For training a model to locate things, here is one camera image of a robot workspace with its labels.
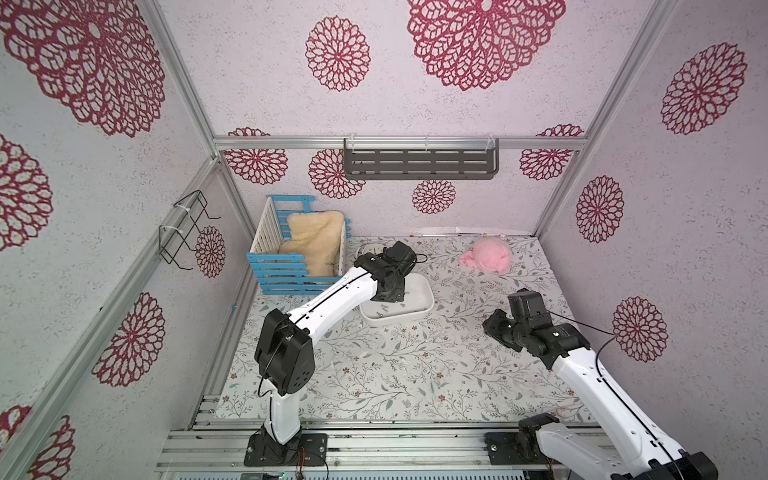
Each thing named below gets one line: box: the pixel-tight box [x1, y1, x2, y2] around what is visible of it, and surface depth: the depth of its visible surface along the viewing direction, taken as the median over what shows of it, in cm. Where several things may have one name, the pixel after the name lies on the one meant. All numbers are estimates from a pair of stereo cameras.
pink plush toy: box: [459, 236, 513, 273], surface depth 108 cm
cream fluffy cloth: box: [278, 211, 344, 277], surface depth 112 cm
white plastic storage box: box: [360, 273, 435, 321], surface depth 102 cm
